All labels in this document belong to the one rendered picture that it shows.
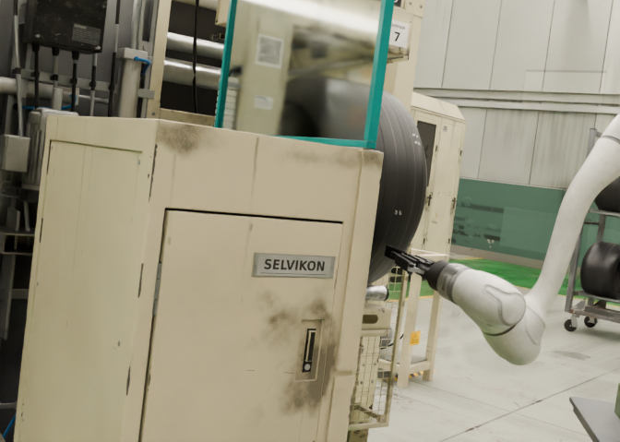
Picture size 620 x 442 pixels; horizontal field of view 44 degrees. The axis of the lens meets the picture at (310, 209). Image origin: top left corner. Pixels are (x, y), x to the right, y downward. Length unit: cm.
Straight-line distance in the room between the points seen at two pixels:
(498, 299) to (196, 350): 78
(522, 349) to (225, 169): 97
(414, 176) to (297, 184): 88
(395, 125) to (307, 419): 99
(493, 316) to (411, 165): 51
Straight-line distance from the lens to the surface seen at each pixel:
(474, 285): 173
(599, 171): 188
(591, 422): 225
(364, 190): 125
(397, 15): 260
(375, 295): 216
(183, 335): 111
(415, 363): 483
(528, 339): 185
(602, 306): 821
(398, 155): 199
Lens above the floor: 123
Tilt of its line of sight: 3 degrees down
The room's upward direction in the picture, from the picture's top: 7 degrees clockwise
